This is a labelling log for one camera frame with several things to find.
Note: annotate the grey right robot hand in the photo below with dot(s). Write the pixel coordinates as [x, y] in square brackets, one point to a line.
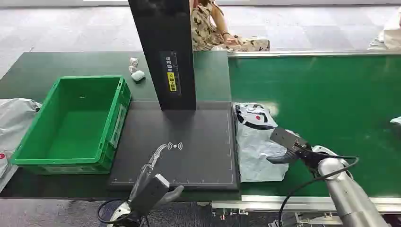
[300, 155]

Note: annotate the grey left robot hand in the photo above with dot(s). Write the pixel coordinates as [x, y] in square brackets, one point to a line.
[146, 174]

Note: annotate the white parcel bag black print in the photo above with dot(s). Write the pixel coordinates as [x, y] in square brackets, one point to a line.
[257, 141]

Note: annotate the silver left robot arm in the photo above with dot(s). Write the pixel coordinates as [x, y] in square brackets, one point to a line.
[120, 214]

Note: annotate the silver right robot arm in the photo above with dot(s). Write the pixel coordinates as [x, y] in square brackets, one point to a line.
[347, 191]

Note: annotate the white crate label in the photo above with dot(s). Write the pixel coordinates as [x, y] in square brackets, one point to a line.
[118, 125]

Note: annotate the green conveyor belt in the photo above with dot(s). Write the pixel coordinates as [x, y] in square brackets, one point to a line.
[329, 103]

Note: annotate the green plastic crate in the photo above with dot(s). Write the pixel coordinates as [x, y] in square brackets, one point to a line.
[78, 125]

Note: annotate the yellow pillar sticker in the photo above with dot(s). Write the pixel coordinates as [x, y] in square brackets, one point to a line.
[172, 81]

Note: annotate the white earbuds case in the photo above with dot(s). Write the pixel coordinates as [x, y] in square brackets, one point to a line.
[137, 75]

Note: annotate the pale parcel bag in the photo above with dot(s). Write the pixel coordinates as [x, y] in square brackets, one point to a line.
[396, 120]

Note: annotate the crumpled clear plastic wrapper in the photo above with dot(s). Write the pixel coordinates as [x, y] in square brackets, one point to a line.
[133, 64]

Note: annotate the grey plastic parcel bag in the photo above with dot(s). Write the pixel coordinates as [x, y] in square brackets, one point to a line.
[15, 119]

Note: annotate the black scanner pillar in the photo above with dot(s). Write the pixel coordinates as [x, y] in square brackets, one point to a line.
[156, 31]

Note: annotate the person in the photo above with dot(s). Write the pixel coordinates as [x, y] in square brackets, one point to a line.
[205, 29]

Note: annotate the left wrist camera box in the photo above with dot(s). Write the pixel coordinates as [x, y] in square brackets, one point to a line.
[150, 192]

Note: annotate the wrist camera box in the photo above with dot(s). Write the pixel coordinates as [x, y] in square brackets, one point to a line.
[286, 137]
[150, 192]

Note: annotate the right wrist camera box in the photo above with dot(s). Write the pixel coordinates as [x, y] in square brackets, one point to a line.
[286, 137]

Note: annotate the aluminium conveyor frame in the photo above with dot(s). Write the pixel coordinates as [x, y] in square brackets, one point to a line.
[282, 203]

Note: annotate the black scanner base plate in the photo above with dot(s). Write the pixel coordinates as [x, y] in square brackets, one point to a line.
[200, 150]

